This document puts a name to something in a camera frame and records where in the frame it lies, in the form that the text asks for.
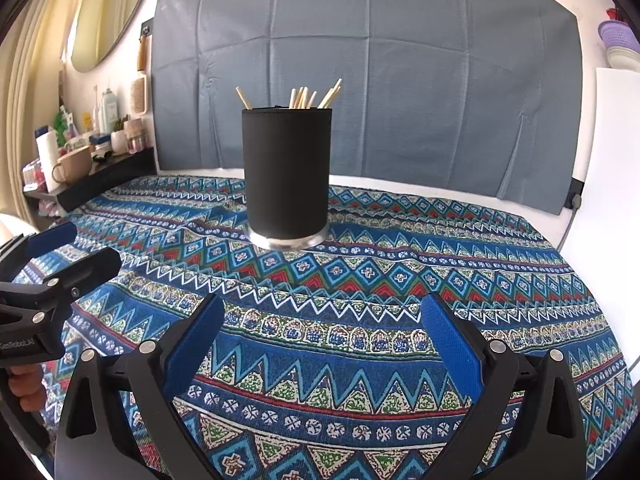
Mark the blue patterned tablecloth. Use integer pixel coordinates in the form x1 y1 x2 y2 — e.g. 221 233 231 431
20 172 632 480

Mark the person's left hand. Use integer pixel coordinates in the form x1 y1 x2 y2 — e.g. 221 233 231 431
10 362 46 411

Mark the black shelf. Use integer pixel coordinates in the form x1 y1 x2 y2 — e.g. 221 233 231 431
22 147 156 213

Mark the bunch of wooden chopsticks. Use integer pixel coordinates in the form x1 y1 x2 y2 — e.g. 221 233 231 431
236 78 343 111

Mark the black cylindrical utensil holder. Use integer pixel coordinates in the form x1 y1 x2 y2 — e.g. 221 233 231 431
241 106 333 251

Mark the grey power cable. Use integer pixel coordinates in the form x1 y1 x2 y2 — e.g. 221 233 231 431
557 205 581 251

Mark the green artificial plant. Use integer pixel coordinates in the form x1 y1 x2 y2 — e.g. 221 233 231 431
52 107 76 146

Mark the wall socket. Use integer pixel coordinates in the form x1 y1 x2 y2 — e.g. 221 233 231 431
565 180 586 211

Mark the white lotion bottle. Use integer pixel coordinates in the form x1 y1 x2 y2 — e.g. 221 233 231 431
100 88 118 133

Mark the beige curtain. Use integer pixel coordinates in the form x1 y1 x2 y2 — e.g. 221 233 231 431
0 0 76 231

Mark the pink container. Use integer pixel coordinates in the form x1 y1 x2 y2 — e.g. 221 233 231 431
22 157 43 191

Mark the succulent in white pot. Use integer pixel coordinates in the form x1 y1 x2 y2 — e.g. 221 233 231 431
111 116 130 155

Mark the pink jar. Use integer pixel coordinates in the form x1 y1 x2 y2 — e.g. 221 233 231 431
125 119 148 153

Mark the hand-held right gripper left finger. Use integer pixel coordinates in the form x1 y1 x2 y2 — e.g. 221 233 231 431
54 294 226 480

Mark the wooden paddle hairbrush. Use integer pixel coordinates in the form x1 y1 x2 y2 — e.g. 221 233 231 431
129 74 149 113

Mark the beige mug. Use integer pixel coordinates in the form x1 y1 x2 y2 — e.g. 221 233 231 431
51 146 96 184

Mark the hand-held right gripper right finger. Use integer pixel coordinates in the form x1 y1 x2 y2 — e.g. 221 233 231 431
420 292 587 480

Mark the stack of white bowls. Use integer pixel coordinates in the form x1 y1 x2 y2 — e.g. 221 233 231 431
606 46 640 72

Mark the purple colander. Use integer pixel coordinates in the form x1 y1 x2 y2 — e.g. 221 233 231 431
597 19 635 51

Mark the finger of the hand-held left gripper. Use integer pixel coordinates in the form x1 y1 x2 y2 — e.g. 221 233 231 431
45 246 122 311
0 221 78 286

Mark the grey cloth backdrop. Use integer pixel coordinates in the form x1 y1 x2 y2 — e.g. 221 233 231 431
150 0 585 216

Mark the round wall mirror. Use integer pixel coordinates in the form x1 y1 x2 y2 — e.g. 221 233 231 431
67 0 153 73

